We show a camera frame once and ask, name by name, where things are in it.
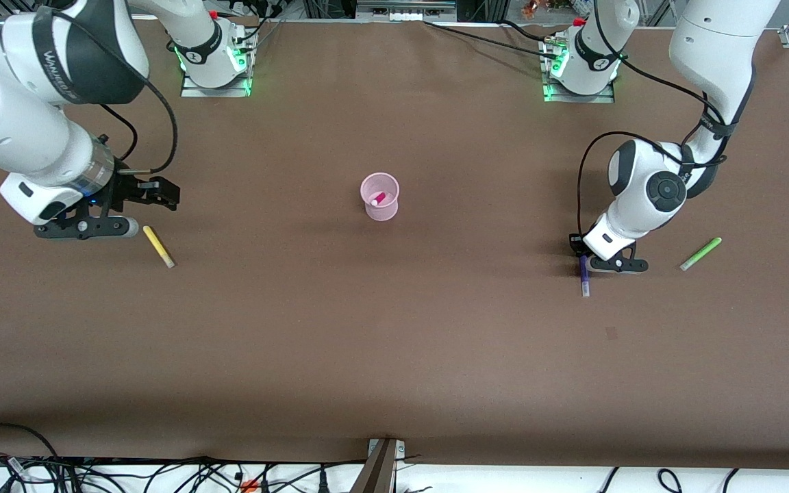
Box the black cable on table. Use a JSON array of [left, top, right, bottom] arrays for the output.
[[423, 19, 560, 55]]

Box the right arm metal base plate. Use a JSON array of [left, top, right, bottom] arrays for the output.
[[181, 68, 253, 98]]

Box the aluminium table post with bracket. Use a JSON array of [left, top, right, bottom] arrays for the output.
[[350, 438, 407, 493]]

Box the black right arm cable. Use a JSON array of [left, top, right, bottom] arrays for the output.
[[38, 3, 180, 175]]

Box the green marker pen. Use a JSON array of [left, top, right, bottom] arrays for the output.
[[679, 237, 723, 272]]

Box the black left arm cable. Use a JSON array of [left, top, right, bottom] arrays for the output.
[[576, 55, 738, 237]]

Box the yellow marker pen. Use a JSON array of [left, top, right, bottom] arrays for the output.
[[142, 225, 176, 269]]

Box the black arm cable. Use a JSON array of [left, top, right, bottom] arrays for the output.
[[576, 55, 738, 237], [38, 3, 180, 175]]

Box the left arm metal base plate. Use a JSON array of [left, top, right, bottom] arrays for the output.
[[544, 79, 616, 103]]

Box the pink pen holder cup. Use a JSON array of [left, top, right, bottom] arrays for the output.
[[360, 173, 400, 222]]

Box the grey power strip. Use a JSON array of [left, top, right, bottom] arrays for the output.
[[357, 0, 457, 21]]

